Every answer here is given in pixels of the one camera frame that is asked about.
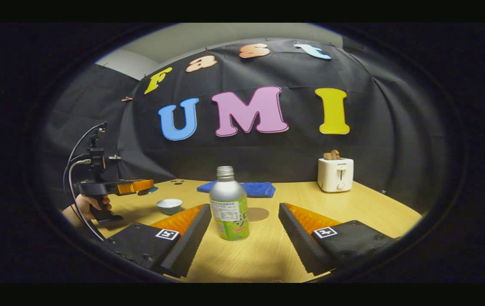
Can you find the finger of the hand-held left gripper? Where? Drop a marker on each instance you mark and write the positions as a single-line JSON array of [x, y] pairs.
[[136, 185]]

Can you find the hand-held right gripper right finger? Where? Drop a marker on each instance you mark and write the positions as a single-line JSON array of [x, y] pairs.
[[300, 242]]

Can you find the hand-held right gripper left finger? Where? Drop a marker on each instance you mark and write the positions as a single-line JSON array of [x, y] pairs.
[[188, 242]]

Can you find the teal teacup lid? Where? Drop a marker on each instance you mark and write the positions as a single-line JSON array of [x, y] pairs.
[[149, 191]]

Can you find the teal teacup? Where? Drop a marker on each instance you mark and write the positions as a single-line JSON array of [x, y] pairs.
[[169, 206]]

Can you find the brown round coaster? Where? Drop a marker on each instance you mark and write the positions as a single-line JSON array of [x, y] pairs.
[[260, 213]]

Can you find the silver water bottle green label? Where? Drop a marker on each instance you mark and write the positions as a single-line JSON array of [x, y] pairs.
[[227, 199]]

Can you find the metal binder clip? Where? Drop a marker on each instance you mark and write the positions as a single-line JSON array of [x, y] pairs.
[[115, 157]]

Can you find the blue folded towel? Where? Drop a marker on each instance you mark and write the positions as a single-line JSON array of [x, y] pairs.
[[261, 189]]

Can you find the white toaster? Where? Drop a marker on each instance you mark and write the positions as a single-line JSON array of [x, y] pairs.
[[332, 176]]

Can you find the small red clip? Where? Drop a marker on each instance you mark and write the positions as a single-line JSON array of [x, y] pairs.
[[126, 99]]

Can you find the toast slice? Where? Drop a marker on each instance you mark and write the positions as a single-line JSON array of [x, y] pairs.
[[332, 155]]

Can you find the black backdrop cloth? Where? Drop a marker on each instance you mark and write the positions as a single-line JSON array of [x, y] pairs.
[[268, 153]]

